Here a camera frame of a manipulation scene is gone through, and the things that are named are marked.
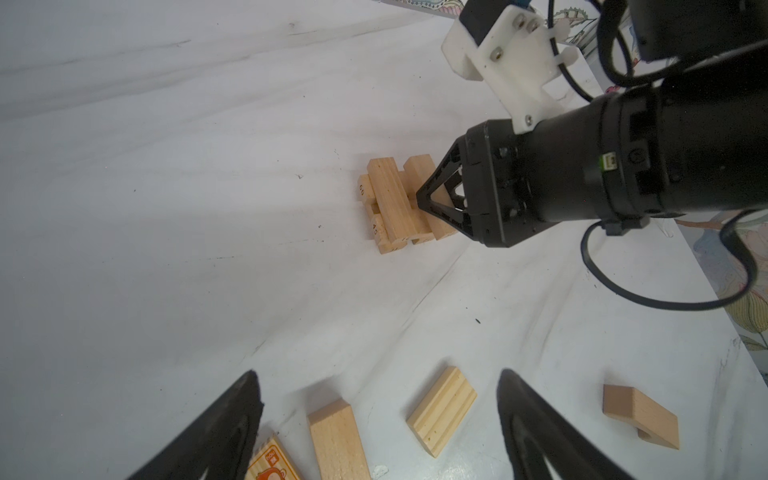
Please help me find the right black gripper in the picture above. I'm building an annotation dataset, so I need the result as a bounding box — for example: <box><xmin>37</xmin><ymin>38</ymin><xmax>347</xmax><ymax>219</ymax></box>
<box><xmin>415</xmin><ymin>90</ymin><xmax>666</xmax><ymax>247</ymax></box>

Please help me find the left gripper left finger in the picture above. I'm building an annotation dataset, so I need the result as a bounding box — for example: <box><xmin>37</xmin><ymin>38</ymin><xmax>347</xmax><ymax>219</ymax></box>
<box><xmin>130</xmin><ymin>370</ymin><xmax>264</xmax><ymax>479</ymax></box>

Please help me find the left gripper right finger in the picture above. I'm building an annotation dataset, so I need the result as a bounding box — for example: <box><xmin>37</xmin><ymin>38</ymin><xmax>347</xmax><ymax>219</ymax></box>
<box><xmin>496</xmin><ymin>369</ymin><xmax>631</xmax><ymax>479</ymax></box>

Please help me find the ridged wood block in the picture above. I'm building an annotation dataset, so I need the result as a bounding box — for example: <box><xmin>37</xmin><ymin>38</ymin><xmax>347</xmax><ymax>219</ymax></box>
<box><xmin>407</xmin><ymin>366</ymin><xmax>477</xmax><ymax>458</ymax></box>

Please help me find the wood block of trio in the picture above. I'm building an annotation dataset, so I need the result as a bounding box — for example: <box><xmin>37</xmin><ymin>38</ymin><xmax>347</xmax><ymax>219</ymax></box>
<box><xmin>370</xmin><ymin>214</ymin><xmax>393</xmax><ymax>254</ymax></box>
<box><xmin>358</xmin><ymin>174</ymin><xmax>380</xmax><ymax>219</ymax></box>

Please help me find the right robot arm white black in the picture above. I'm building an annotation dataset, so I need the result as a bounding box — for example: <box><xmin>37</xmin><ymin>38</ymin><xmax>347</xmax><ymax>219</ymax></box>
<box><xmin>416</xmin><ymin>1</ymin><xmax>767</xmax><ymax>247</ymax></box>

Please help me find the plain wood block beside printed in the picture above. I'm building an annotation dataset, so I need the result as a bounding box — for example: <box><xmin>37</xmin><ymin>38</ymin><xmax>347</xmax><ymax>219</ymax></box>
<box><xmin>307</xmin><ymin>399</ymin><xmax>371</xmax><ymax>480</ymax></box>

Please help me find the curved wood block right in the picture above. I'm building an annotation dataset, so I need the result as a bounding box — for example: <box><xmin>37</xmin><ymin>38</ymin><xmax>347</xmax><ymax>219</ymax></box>
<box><xmin>603</xmin><ymin>384</ymin><xmax>680</xmax><ymax>450</ymax></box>

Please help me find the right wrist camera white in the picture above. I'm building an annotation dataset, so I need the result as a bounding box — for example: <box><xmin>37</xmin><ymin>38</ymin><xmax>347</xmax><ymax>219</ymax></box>
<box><xmin>442</xmin><ymin>0</ymin><xmax>581</xmax><ymax>134</ymax></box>

